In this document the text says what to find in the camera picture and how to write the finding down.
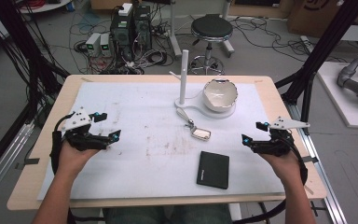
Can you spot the cardboard box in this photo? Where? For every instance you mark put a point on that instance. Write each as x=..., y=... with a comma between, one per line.
x=317, y=15

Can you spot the black computer tower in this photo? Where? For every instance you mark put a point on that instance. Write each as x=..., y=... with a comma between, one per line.
x=143, y=25
x=122, y=34

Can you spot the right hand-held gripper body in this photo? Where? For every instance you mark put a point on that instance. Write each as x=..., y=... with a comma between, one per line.
x=278, y=141

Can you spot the white foam mat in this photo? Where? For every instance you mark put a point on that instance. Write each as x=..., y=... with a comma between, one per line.
x=143, y=168

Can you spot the person's left hand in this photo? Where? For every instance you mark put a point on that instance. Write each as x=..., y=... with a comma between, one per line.
x=74, y=161

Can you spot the grey power supply unit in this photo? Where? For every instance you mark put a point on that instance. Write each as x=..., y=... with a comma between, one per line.
x=92, y=43
x=105, y=45

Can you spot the person's right hand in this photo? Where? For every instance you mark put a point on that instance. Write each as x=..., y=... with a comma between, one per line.
x=284, y=168

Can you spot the white board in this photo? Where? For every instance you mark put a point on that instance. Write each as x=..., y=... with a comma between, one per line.
x=348, y=109

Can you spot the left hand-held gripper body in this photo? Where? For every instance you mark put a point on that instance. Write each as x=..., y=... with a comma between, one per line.
x=78, y=138

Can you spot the white chipped bowl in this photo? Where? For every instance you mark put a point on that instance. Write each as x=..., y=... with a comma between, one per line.
x=220, y=95

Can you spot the white stand with post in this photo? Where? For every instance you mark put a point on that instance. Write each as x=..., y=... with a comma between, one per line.
x=183, y=77

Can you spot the white desk leg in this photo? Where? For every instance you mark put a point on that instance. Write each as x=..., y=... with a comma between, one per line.
x=174, y=31
x=227, y=40

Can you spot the aluminium rail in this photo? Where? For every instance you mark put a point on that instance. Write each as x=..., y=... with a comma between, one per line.
x=326, y=186
x=3, y=165

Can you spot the black wallet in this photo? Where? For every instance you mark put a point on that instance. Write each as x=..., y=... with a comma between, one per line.
x=213, y=170

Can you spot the black round stool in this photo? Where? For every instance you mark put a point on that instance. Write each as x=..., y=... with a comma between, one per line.
x=212, y=28

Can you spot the white box on tower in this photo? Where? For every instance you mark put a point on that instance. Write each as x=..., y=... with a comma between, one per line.
x=125, y=9

